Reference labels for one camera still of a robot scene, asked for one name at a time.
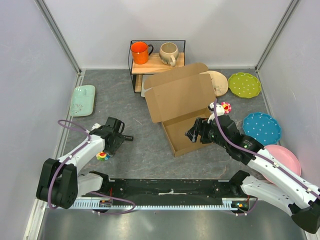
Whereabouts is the green dotted plate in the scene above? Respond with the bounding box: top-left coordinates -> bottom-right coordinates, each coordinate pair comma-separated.
228,72 -> 262,99

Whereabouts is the grey slotted cable duct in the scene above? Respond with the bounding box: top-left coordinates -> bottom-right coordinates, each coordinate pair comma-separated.
70,197 -> 249,211

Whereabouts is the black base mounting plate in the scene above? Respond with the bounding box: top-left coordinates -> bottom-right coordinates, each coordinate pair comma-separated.
82,177 -> 251,201

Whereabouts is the mint green divided tray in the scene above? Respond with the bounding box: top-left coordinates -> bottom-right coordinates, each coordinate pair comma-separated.
69,85 -> 96,117

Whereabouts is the black wire wooden shelf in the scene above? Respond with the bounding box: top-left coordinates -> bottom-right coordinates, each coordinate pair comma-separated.
127,39 -> 186,93

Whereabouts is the pink plate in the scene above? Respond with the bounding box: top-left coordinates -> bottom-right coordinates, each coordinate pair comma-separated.
264,144 -> 302,176

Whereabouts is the pink black highlighter marker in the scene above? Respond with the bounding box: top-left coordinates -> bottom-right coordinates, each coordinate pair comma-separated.
124,135 -> 134,141

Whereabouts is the brown cardboard box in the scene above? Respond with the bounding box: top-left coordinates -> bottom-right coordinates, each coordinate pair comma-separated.
143,62 -> 216,157

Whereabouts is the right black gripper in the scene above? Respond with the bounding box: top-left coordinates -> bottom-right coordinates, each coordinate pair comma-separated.
184,117 -> 229,149

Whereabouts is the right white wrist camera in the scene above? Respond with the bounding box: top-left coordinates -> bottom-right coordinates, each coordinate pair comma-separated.
207,102 -> 225,124

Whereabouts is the blue dotted plate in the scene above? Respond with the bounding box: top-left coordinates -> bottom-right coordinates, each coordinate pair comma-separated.
242,112 -> 282,146

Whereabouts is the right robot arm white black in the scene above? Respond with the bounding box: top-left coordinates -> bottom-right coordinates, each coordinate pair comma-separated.
185,115 -> 320,234

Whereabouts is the beige ceramic mug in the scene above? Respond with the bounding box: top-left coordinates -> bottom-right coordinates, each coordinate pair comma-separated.
159,42 -> 179,67

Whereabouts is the white square plate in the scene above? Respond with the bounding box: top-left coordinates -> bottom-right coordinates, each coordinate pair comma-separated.
140,75 -> 149,98

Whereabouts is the orange enamel mug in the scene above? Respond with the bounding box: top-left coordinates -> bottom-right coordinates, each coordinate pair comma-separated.
130,41 -> 154,65

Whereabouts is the beige floral plate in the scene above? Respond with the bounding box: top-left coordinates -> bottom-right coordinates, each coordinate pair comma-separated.
201,70 -> 229,97

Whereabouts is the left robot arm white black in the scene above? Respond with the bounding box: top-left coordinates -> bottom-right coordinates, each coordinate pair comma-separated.
36,117 -> 133,209

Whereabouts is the pink flower toy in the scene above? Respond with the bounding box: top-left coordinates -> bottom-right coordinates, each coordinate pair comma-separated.
221,101 -> 232,114

